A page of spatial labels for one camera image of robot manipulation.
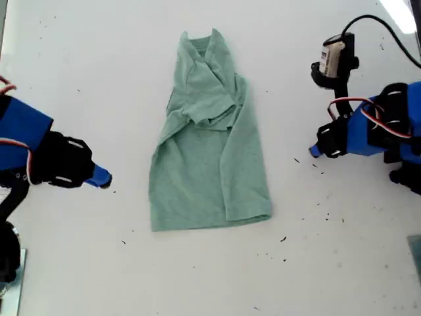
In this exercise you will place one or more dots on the green t-shirt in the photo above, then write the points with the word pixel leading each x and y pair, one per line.
pixel 190 181

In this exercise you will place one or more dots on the shiny steel plate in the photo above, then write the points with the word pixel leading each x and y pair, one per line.
pixel 19 293

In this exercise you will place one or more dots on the black white camera box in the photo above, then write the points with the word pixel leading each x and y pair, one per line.
pixel 335 59

